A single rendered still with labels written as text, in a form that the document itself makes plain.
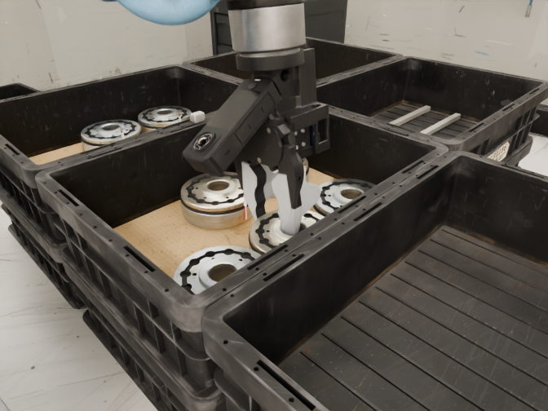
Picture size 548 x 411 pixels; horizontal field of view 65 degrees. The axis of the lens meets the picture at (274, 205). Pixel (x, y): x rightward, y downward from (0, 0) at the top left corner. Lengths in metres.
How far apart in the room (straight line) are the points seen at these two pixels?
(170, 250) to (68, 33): 3.42
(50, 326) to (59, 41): 3.31
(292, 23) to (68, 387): 0.48
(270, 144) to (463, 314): 0.26
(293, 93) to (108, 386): 0.40
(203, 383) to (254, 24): 0.32
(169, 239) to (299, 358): 0.24
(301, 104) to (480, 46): 3.42
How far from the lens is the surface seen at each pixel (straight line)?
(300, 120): 0.47
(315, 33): 2.38
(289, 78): 0.48
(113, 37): 4.08
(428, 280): 0.52
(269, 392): 0.27
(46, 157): 0.84
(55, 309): 0.71
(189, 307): 0.32
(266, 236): 0.49
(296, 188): 0.46
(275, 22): 0.44
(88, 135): 0.82
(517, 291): 0.54
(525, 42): 3.80
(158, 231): 0.58
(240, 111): 0.44
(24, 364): 0.65
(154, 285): 0.34
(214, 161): 0.41
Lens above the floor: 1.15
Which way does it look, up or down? 32 degrees down
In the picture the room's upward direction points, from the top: straight up
